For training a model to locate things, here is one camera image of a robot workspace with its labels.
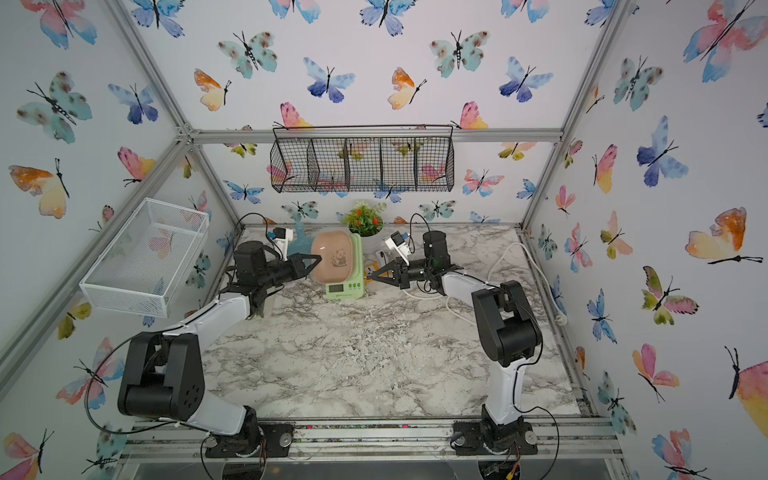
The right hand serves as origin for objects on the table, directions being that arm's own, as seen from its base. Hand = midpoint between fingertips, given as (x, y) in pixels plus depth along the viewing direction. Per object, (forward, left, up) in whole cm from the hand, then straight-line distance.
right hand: (377, 277), depth 83 cm
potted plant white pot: (+24, +6, -2) cm, 25 cm away
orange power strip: (+2, +2, +1) cm, 3 cm away
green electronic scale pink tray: (+2, +10, +1) cm, 10 cm away
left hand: (+5, +16, +2) cm, 17 cm away
